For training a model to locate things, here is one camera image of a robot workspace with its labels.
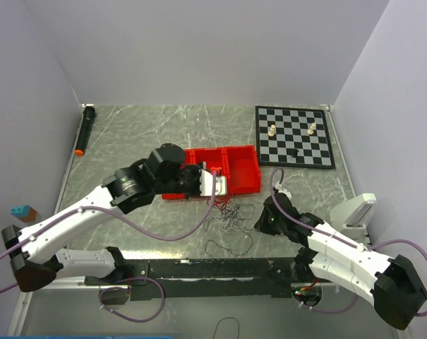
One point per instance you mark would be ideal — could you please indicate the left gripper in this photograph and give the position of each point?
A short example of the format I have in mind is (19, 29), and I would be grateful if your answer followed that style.
(196, 169)

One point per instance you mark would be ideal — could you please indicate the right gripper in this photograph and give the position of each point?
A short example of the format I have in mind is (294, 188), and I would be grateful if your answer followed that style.
(262, 224)

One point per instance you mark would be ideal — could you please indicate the red three-compartment bin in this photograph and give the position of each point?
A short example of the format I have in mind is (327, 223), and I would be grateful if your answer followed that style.
(238, 164)

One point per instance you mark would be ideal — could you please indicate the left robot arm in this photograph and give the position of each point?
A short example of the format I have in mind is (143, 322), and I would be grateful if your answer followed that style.
(38, 253)

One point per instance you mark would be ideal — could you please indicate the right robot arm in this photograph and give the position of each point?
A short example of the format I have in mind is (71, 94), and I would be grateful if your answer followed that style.
(391, 285)

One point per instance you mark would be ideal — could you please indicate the chessboard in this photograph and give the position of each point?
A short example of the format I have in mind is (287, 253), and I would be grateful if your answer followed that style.
(315, 151)

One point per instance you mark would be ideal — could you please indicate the white chess pawn left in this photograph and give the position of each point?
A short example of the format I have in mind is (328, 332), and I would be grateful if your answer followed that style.
(272, 131)

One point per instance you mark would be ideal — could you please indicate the white chess pawn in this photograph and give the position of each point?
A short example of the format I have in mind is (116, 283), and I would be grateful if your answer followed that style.
(311, 130)
(272, 131)

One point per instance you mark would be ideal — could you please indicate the white chess pawn right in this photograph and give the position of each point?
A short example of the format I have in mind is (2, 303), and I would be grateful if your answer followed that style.
(311, 130)

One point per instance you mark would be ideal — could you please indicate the black marker orange cap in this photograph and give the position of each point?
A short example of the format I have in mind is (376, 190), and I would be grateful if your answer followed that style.
(88, 120)

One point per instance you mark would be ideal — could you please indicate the blue brown toy block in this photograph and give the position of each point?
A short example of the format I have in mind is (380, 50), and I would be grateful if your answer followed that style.
(25, 214)

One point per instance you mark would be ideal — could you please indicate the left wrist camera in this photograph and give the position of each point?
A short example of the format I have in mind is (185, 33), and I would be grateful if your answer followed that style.
(210, 183)

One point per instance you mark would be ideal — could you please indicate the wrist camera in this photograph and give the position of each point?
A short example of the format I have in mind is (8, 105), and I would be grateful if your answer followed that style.
(210, 183)
(279, 189)

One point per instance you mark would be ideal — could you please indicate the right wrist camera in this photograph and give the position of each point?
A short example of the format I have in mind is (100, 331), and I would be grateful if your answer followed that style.
(279, 189)

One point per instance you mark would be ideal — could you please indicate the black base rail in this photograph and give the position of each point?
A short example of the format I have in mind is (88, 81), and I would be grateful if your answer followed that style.
(222, 277)

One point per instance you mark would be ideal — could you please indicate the aluminium frame rail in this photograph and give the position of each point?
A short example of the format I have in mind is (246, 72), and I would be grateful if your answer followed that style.
(64, 283)

